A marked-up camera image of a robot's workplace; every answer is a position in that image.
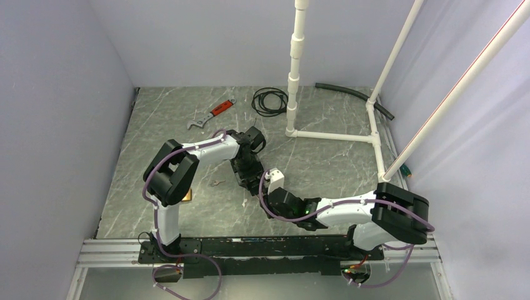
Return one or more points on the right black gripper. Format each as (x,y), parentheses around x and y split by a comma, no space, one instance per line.
(265,197)

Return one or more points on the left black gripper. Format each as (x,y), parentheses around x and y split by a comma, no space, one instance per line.
(257,171)

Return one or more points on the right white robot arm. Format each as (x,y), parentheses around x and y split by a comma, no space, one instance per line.
(389,213)

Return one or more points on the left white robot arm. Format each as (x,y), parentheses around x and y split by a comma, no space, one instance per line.
(169,176)

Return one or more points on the brass padlock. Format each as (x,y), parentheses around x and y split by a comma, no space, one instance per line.
(188,197)

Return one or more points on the green orange screwdriver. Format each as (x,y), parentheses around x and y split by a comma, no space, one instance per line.
(405,171)

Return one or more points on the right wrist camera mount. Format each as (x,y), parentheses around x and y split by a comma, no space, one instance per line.
(275,179)

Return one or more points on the red handled adjustable wrench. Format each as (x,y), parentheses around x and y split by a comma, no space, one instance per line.
(213,113)

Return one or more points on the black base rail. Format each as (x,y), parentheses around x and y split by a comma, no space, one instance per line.
(257,255)

